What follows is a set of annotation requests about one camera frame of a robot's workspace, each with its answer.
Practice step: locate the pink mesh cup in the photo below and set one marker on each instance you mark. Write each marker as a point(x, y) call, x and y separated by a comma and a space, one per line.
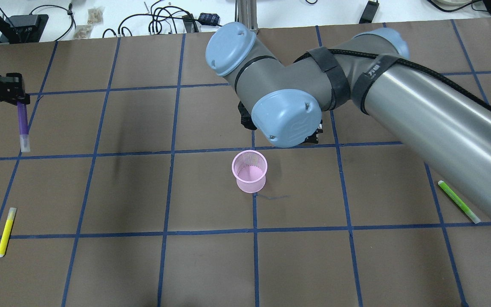
point(249, 168)

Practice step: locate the yellow marker pen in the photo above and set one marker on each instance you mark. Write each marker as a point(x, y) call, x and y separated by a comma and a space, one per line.
point(5, 237)

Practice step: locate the aluminium frame post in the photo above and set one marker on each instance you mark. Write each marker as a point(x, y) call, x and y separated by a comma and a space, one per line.
point(245, 12)

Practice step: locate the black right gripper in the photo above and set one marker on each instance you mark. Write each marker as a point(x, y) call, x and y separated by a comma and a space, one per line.
point(246, 118)

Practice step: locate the green marker pen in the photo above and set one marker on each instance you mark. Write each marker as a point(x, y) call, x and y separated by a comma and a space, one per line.
point(459, 202)

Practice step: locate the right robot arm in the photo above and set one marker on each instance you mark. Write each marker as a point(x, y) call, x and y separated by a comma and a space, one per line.
point(449, 127)

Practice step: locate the black power adapter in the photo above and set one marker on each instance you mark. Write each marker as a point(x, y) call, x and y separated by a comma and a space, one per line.
point(369, 12)

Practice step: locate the purple marker pen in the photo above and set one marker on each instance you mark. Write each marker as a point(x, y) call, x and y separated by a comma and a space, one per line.
point(23, 127)

